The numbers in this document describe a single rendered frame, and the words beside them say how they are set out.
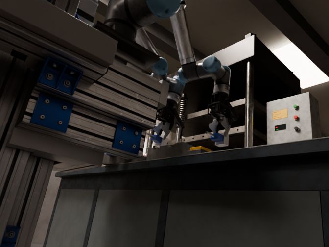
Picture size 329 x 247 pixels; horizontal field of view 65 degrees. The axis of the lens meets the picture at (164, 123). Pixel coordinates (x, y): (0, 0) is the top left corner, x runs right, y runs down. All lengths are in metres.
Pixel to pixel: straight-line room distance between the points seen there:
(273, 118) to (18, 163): 1.64
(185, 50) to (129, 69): 0.51
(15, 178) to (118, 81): 0.40
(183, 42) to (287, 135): 1.00
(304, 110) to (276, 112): 0.19
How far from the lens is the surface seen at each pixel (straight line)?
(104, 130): 0.78
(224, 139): 1.20
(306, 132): 1.87
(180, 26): 1.30
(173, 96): 1.37
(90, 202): 1.73
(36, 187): 0.92
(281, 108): 2.01
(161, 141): 1.31
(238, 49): 2.27
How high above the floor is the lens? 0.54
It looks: 21 degrees up
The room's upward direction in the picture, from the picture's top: 8 degrees clockwise
